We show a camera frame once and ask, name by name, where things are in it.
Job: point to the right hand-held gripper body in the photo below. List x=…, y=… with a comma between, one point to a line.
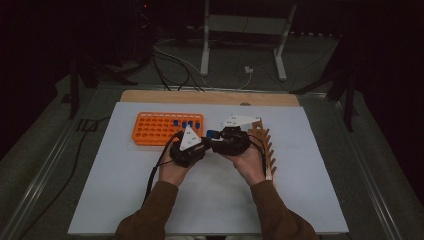
x=233, y=145

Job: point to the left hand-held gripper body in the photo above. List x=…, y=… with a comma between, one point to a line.
x=188, y=155

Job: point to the blue-capped clear tube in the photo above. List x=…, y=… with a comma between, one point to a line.
x=175, y=123
x=190, y=123
x=183, y=124
x=197, y=125
x=210, y=134

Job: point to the wooden tube rack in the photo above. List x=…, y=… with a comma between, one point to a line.
x=270, y=150

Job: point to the orange plastic tube rack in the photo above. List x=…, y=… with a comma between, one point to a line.
x=153, y=130

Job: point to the person's left hand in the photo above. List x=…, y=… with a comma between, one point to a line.
x=170, y=173

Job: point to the person's right hand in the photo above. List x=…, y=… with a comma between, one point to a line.
x=251, y=166

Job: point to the white table mat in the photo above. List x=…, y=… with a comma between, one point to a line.
x=213, y=200

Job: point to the white plug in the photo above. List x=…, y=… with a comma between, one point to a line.
x=249, y=69

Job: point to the black tripod stand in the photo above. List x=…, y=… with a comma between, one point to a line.
x=348, y=100

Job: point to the dark equipment rack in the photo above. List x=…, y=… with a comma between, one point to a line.
x=145, y=30

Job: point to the white metal stand frame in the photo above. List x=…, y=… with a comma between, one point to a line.
x=206, y=50

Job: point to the metal floor rail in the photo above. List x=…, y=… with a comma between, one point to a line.
x=363, y=163
x=43, y=170

